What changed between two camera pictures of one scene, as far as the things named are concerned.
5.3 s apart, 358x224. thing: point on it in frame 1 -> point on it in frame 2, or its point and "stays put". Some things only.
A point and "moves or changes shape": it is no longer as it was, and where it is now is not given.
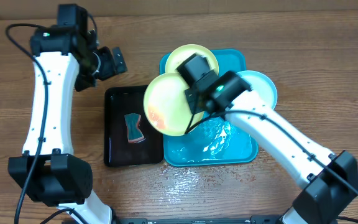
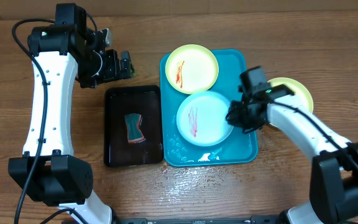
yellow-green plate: [166, 106] -> [300, 93]
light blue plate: [262, 85] moves or changes shape
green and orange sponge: [135, 134] stays put
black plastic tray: [122, 101] stays put
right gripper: [199, 105] -> [235, 119]
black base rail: [253, 219] stays put
